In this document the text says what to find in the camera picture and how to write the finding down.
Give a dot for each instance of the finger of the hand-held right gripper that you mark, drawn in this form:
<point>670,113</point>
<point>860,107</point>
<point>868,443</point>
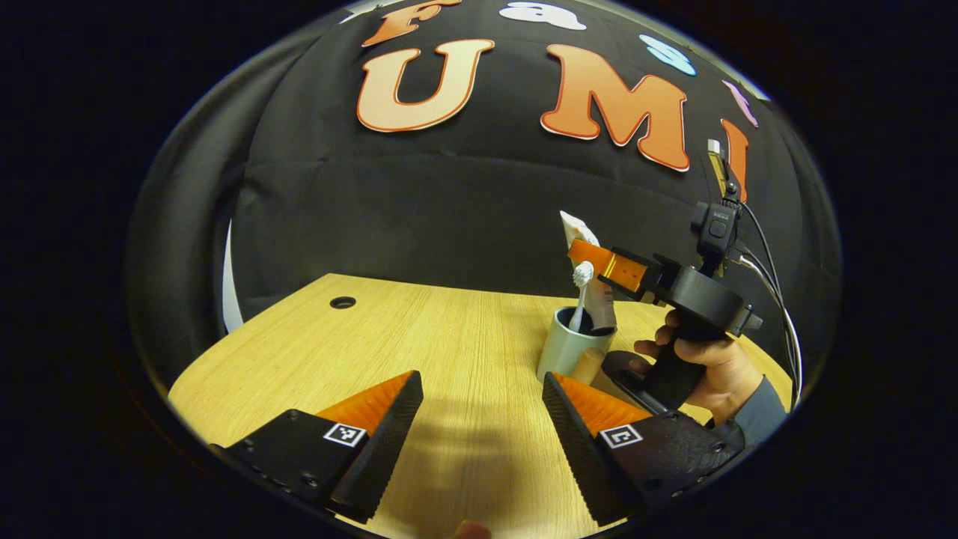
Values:
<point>625,269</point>

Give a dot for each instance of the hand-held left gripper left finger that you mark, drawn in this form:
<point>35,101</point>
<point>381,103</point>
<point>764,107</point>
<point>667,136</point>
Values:
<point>385,449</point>

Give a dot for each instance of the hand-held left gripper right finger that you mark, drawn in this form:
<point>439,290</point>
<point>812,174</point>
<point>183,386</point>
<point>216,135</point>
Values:
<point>580,457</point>

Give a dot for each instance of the white toothbrush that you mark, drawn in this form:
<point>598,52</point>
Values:
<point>583,274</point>

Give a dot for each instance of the white toothpaste tube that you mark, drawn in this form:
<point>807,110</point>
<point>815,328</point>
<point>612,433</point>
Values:
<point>602,307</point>

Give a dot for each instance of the wooden desktop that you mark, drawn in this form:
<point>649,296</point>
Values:
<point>464,352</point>

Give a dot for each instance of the black backdrop cloth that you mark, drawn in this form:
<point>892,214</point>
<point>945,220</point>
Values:
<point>412,209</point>

